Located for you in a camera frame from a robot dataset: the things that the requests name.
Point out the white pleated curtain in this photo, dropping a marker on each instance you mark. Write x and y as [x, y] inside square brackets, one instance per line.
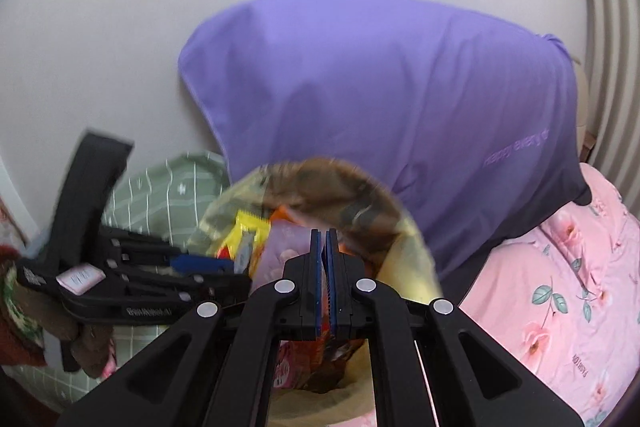
[610, 57]

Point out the green checked tablecloth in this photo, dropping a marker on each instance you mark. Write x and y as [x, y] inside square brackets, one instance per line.
[165, 187]

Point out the purple pillow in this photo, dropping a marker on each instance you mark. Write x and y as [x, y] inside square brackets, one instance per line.
[375, 82]

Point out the yellow snack wrapper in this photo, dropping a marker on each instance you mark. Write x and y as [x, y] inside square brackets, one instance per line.
[247, 227]

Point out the yellow plastic bag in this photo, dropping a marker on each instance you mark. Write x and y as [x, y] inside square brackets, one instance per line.
[350, 187]

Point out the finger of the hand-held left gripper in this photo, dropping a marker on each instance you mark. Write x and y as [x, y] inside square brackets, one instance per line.
[200, 263]
[220, 284]

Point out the person's left hand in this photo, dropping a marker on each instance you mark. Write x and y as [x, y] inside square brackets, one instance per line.
[92, 347]

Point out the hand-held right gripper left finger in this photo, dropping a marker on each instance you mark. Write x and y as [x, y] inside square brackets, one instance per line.
[315, 282]

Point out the orange snack wrapper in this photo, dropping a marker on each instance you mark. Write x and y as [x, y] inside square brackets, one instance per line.
[335, 349]

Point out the pink floral blanket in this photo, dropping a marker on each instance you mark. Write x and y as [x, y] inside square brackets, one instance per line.
[525, 297]

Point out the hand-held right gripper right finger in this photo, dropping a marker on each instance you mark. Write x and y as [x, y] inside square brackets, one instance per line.
[334, 282]

